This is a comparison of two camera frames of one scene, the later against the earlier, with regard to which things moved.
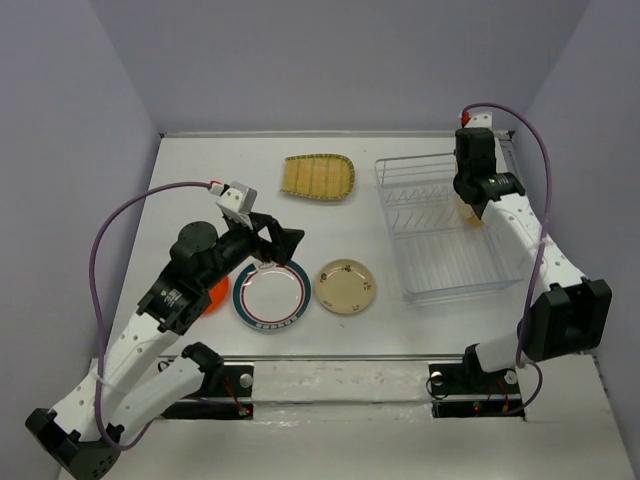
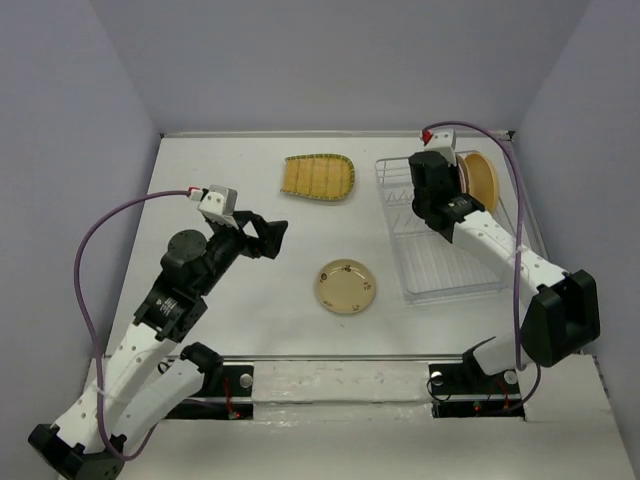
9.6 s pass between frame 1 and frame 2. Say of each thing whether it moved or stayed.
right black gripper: moved
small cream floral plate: stayed
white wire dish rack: stayed
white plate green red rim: moved
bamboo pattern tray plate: stayed
